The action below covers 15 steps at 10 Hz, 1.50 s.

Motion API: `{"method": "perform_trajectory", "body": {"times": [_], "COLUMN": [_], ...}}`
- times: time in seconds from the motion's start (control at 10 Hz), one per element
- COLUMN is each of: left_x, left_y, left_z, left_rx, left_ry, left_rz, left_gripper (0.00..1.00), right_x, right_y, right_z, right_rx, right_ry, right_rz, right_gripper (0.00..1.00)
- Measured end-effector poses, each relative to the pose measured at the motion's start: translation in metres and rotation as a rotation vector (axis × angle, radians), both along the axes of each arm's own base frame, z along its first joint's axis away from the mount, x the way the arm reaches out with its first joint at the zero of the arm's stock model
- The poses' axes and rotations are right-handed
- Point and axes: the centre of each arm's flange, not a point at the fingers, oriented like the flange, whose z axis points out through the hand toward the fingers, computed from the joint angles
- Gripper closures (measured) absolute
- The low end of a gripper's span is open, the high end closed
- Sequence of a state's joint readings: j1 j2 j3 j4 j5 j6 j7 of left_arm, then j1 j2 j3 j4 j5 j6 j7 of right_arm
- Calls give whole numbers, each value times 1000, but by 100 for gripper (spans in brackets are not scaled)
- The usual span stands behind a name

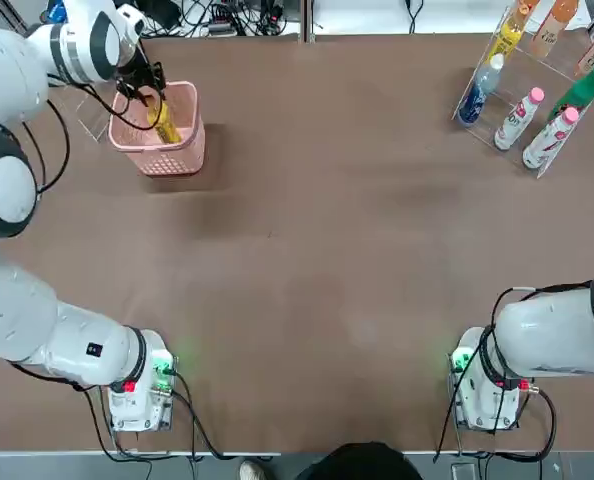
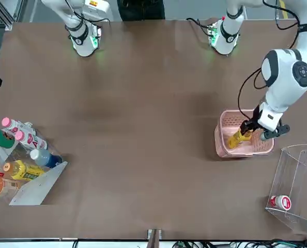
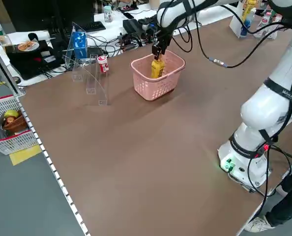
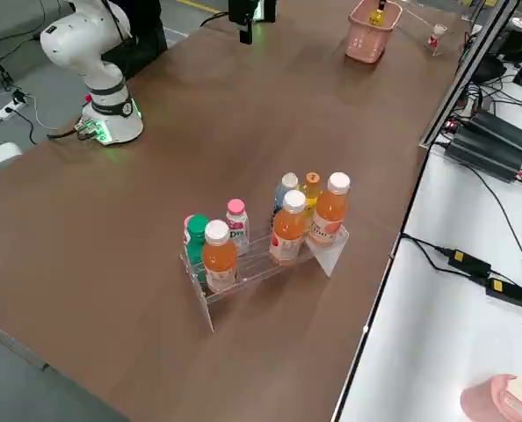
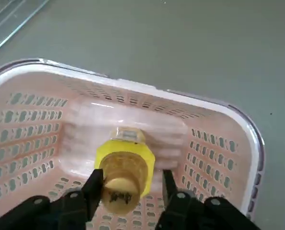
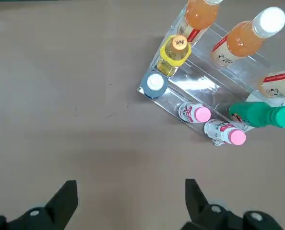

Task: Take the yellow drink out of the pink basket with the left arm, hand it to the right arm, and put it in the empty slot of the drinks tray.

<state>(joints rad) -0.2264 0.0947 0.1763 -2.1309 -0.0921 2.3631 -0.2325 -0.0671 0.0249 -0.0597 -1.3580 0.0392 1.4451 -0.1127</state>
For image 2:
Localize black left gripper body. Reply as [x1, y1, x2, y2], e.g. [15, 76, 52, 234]
[249, 104, 263, 130]

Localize yellow drink bottle orange cap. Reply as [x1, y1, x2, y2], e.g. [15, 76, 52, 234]
[227, 129, 254, 150]
[3, 160, 46, 181]

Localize pink plastic basket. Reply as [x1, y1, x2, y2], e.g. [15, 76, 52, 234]
[214, 110, 275, 158]

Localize blue drink bottle white cap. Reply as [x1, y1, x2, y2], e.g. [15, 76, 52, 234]
[29, 149, 64, 168]

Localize clear acrylic drinks tray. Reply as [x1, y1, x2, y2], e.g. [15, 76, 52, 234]
[0, 121, 68, 207]

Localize red white yogurt bottle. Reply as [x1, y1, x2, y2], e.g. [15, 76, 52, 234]
[269, 195, 291, 210]

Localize person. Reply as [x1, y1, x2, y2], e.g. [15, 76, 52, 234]
[117, 0, 166, 21]

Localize white bottle pink cap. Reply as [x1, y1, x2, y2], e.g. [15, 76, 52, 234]
[15, 130, 49, 150]
[1, 117, 37, 139]

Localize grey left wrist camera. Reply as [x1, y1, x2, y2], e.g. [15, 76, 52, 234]
[259, 125, 290, 142]

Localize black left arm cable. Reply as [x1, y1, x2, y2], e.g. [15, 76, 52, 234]
[237, 66, 263, 122]

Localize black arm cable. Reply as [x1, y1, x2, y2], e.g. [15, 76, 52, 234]
[237, 66, 263, 122]
[64, 0, 110, 25]

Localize metal table bracket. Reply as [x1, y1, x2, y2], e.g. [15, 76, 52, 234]
[147, 228, 162, 248]

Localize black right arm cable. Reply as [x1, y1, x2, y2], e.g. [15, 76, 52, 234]
[64, 0, 110, 25]

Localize aluminium frame post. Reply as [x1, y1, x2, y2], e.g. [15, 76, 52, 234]
[0, 0, 22, 30]

